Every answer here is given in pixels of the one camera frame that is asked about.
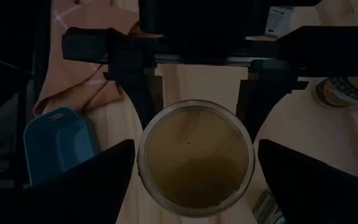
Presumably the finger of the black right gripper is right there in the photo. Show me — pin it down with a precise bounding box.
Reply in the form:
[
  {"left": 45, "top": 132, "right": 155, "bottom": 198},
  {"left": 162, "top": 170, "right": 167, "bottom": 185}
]
[
  {"left": 235, "top": 61, "right": 310, "bottom": 142},
  {"left": 103, "top": 62, "right": 164, "bottom": 130}
]

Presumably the tan-lid spice jar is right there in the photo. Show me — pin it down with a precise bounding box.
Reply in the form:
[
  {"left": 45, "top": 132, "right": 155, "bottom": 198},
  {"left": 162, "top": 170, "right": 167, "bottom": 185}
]
[
  {"left": 311, "top": 74, "right": 358, "bottom": 109},
  {"left": 137, "top": 99, "right": 256, "bottom": 218}
]

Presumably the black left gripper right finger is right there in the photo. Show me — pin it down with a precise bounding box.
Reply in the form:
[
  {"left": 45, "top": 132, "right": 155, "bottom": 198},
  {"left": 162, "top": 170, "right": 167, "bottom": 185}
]
[{"left": 257, "top": 139, "right": 358, "bottom": 224}]

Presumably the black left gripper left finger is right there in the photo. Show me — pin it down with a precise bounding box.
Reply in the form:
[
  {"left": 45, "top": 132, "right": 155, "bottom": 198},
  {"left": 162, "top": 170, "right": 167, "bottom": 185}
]
[{"left": 0, "top": 139, "right": 135, "bottom": 224}]

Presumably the pink folded cloth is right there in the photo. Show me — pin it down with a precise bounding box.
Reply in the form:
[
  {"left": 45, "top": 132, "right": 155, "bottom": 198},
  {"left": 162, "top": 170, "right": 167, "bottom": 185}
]
[{"left": 32, "top": 0, "right": 141, "bottom": 118}]

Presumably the blue plastic bin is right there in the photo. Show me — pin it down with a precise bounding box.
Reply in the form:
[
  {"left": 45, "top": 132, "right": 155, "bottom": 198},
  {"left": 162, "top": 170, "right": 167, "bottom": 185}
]
[{"left": 23, "top": 106, "right": 101, "bottom": 187}]

